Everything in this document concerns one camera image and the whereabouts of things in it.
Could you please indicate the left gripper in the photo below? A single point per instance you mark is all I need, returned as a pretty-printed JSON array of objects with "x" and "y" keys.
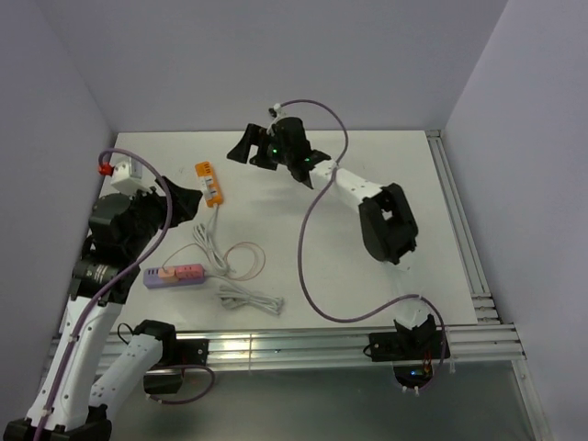
[{"x": 185, "y": 203}]

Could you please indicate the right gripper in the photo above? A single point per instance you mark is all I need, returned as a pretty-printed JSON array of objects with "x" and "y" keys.
[{"x": 254, "y": 136}]

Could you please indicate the orange power strip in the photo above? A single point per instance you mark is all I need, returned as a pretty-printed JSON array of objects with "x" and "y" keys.
[{"x": 206, "y": 169}]

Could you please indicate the pink plug adapter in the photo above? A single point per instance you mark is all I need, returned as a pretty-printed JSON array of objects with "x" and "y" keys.
[{"x": 190, "y": 272}]

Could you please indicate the small pink charger plug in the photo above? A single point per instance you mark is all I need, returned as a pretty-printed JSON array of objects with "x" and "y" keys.
[{"x": 167, "y": 274}]

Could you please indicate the purple power strip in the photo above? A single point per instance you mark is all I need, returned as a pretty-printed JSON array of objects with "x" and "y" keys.
[{"x": 151, "y": 280}]

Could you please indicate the small white plug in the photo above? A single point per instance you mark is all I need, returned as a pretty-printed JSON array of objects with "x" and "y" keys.
[{"x": 211, "y": 187}]

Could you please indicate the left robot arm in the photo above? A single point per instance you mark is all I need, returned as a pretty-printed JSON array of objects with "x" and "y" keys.
[{"x": 73, "y": 404}]

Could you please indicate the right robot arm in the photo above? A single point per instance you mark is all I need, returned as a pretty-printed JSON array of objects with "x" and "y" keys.
[{"x": 387, "y": 225}]

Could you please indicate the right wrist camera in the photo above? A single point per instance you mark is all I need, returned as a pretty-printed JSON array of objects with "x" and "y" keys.
[{"x": 276, "y": 114}]

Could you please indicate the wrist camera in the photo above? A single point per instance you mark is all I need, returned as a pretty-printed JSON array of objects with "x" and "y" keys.
[
  {"x": 276, "y": 114},
  {"x": 125, "y": 176}
]

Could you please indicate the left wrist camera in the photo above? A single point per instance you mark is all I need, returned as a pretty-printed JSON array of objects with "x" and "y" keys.
[{"x": 125, "y": 176}]

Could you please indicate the aluminium front rail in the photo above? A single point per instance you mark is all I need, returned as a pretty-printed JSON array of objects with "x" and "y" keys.
[{"x": 338, "y": 347}]

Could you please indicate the aluminium rail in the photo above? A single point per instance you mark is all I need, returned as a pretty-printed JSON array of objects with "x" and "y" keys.
[
  {"x": 484, "y": 305},
  {"x": 338, "y": 347}
]

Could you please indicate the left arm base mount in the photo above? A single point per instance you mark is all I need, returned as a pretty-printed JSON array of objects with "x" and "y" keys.
[{"x": 168, "y": 376}]

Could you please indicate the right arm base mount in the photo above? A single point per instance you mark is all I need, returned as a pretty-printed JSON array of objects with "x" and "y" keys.
[{"x": 412, "y": 353}]

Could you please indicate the aluminium right rail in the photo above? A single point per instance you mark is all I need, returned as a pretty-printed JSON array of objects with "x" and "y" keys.
[{"x": 484, "y": 305}]

